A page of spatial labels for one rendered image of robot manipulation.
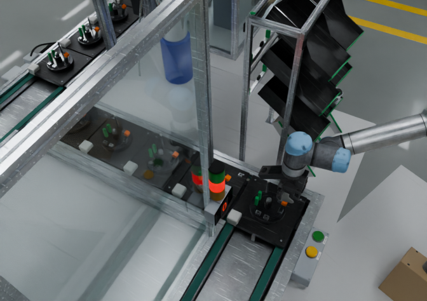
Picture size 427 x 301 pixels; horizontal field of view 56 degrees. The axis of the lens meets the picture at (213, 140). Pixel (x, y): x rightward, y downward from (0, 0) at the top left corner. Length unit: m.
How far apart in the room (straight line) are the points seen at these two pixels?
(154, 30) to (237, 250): 1.09
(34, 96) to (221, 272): 1.34
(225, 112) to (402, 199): 0.91
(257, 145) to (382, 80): 2.01
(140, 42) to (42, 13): 4.08
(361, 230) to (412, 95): 2.09
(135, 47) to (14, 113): 1.65
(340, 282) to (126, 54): 1.27
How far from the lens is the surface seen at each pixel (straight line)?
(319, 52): 1.37
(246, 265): 1.58
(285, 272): 1.54
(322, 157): 1.24
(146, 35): 0.67
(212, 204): 1.32
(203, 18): 0.83
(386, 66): 3.91
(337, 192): 1.85
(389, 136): 1.38
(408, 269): 1.50
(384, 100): 3.58
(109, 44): 2.19
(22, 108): 2.27
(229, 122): 2.03
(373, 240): 1.78
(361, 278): 1.70
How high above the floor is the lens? 2.38
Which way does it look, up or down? 51 degrees down
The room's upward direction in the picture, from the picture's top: 2 degrees counter-clockwise
